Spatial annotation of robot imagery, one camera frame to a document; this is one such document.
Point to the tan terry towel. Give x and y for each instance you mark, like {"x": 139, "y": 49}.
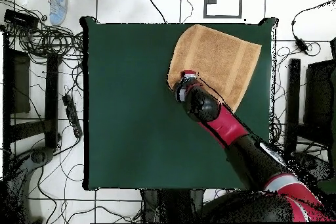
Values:
{"x": 215, "y": 55}

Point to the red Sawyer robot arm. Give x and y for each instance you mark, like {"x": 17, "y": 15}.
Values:
{"x": 223, "y": 124}

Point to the dark green table cloth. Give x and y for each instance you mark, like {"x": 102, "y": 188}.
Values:
{"x": 131, "y": 142}

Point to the black power adapter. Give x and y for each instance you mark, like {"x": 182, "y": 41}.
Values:
{"x": 301, "y": 45}

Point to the black power strip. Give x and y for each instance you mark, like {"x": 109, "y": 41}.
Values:
{"x": 72, "y": 117}

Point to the light blue shoe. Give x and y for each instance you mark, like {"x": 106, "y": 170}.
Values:
{"x": 58, "y": 8}

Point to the grey stand base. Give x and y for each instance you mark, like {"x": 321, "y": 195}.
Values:
{"x": 312, "y": 166}
{"x": 39, "y": 155}

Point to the black rectangular box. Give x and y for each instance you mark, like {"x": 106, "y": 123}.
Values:
{"x": 21, "y": 19}

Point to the dark green fabric bundle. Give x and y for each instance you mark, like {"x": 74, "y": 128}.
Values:
{"x": 328, "y": 186}

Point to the grey square floor frame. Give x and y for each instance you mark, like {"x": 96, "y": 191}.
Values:
{"x": 204, "y": 6}

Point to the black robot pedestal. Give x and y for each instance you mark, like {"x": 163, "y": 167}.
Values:
{"x": 170, "y": 205}

